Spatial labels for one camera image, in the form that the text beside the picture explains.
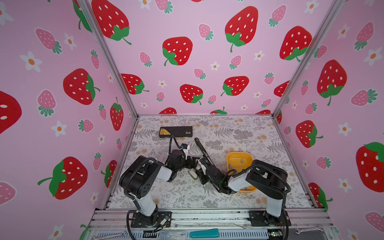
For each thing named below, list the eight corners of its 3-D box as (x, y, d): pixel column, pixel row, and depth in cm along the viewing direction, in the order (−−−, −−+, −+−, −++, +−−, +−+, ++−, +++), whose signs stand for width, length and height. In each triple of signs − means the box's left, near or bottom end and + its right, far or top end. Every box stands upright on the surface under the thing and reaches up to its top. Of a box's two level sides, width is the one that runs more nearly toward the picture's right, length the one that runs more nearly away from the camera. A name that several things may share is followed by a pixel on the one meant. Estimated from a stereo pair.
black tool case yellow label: (159, 137, 110) (158, 135, 108) (161, 128, 115) (160, 126, 113) (192, 137, 110) (192, 135, 108) (192, 128, 115) (192, 126, 113)
